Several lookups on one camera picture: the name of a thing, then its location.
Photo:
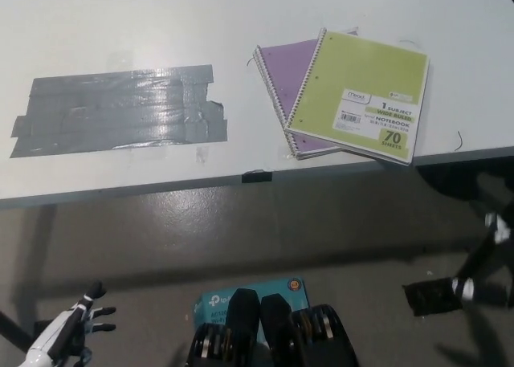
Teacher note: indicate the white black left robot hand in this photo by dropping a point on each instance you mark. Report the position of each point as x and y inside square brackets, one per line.
[60, 329]

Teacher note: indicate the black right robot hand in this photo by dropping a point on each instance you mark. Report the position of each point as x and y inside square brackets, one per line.
[496, 226]

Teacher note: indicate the green Mead spiral notebook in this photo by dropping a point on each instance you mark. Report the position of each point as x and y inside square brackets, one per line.
[353, 74]

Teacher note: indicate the purple spiral notebook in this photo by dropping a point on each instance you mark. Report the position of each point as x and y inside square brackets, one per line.
[285, 66]

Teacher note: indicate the black robot torso blocks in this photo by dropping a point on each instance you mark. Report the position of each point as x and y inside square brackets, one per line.
[277, 335]

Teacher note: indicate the teal TP-Link router box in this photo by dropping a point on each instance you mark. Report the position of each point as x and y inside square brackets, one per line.
[213, 302]

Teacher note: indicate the clear tape piece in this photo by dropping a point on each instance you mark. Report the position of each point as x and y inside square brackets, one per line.
[202, 154]

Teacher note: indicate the small black tape strip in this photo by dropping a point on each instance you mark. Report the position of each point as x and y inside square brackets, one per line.
[257, 176]

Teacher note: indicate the grey duct tape patch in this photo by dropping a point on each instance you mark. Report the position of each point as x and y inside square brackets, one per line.
[120, 110]

